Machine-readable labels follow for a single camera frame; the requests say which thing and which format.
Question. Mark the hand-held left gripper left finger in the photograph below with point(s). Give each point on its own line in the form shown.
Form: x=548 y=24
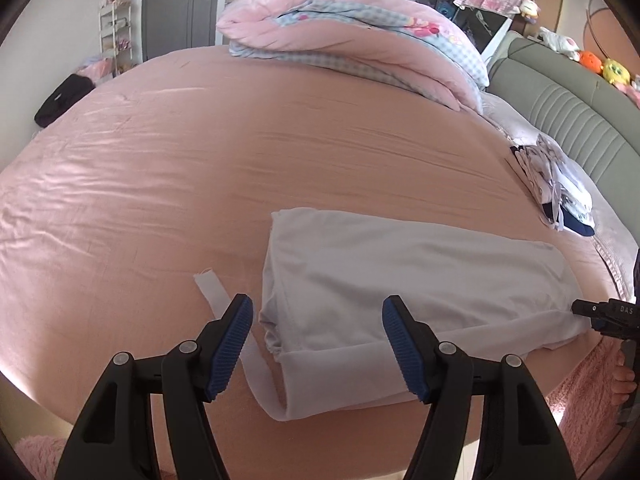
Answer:
x=232 y=345

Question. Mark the small white and yellow plush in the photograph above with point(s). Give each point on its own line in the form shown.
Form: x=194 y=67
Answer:
x=528 y=10

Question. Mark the yellow plush toy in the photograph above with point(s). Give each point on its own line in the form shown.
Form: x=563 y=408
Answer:
x=616 y=71

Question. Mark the white shelf rack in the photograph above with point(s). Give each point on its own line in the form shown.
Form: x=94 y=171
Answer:
x=117 y=35

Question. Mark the green padded headboard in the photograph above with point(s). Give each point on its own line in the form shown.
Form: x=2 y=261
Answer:
x=575 y=110

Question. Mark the pink plush toy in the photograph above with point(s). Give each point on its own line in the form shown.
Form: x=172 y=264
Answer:
x=632 y=91

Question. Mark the white plush toy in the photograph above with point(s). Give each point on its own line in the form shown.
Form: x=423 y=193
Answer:
x=560 y=42

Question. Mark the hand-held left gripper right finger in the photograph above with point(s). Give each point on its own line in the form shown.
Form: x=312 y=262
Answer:
x=402 y=350

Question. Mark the round bed with pink sheet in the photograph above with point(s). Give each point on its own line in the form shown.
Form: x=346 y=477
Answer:
x=200 y=160

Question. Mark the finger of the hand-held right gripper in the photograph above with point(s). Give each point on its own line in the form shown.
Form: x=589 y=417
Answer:
x=615 y=325
x=600 y=307

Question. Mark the black bag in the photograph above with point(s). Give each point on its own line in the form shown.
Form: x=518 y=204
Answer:
x=62 y=100

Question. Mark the pale lavender garment with sash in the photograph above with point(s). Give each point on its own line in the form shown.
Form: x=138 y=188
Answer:
x=400 y=270

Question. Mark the pink fluffy rug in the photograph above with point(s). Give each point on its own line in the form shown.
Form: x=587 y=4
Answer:
x=580 y=390

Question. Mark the pile of pale printed clothes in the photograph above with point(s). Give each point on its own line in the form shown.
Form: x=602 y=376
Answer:
x=545 y=170

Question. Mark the grey door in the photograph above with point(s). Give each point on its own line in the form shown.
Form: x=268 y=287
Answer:
x=170 y=5

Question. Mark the orange plush toy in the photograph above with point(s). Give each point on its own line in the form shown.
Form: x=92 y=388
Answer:
x=591 y=62

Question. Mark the person's right hand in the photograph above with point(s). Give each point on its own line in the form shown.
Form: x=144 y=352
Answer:
x=625 y=380

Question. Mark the navy folded garment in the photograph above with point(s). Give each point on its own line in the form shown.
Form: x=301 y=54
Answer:
x=582 y=229

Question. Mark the pink checked quilt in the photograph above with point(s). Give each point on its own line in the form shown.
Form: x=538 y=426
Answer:
x=350 y=55

